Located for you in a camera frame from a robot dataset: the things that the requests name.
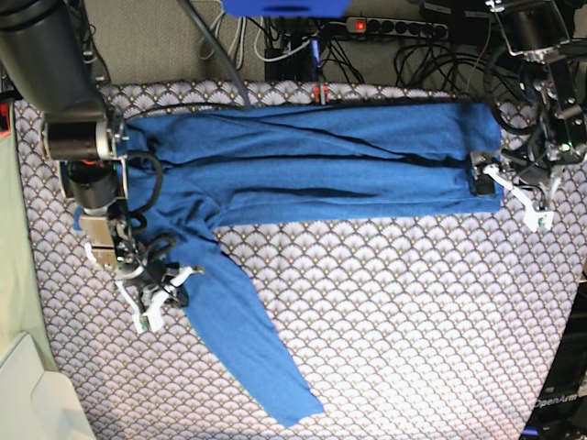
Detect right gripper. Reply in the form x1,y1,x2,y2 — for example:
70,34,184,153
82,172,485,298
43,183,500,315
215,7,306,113
108,247,183,312

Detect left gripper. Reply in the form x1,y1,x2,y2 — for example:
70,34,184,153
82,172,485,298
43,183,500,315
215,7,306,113
470,144,568,205

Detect blue long-sleeve T-shirt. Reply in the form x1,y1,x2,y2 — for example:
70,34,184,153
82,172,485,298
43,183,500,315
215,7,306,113
127,104,503,427

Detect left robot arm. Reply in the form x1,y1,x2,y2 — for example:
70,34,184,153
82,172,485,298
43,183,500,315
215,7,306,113
176,1,586,239

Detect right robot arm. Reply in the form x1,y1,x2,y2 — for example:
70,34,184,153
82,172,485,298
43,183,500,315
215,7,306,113
1,1,502,316

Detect fan-patterned table cloth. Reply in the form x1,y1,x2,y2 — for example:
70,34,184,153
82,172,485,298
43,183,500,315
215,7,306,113
14,101,586,439

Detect white plastic bin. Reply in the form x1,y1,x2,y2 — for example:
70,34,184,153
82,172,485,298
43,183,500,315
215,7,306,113
1,332,95,439

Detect red black table clamp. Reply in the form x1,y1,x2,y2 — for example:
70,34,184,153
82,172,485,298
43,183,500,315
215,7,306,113
310,39,330,107

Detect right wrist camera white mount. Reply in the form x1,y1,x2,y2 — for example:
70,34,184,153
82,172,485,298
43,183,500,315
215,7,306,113
131,266,205,335

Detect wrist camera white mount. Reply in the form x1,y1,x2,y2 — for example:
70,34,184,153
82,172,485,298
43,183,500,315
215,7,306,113
482,164,554,232
131,266,205,335

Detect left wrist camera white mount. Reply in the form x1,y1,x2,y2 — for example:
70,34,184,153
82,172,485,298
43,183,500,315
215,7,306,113
482,164,554,232

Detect black power strip red switch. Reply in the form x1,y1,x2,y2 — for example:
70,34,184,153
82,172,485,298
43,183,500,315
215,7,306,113
345,16,449,40

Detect white looped cable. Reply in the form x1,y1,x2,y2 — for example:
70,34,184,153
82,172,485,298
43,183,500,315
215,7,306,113
198,13,249,71

